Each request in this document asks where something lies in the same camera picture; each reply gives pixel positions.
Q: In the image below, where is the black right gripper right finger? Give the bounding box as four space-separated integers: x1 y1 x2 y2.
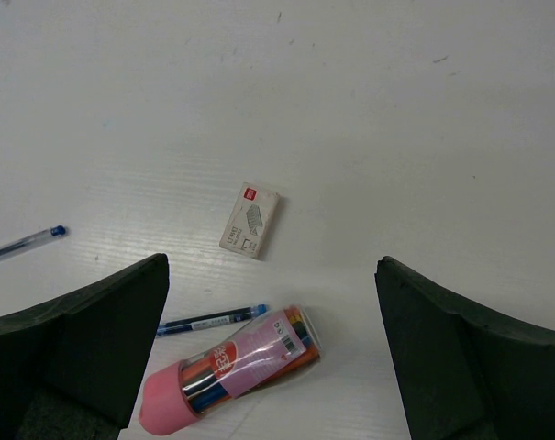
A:
375 257 555 439

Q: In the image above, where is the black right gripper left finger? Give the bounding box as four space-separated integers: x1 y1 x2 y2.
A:
0 253 169 439

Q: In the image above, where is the pink capped marker tube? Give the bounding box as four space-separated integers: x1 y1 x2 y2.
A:
139 304 321 435

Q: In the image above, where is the dark blue gel pen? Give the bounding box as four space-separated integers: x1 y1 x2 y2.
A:
156 303 270 337

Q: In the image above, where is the blue clear ballpoint pen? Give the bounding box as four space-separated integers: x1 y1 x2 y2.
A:
0 225 69 261

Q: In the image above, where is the white staples box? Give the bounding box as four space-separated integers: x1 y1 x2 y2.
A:
219 182 281 259

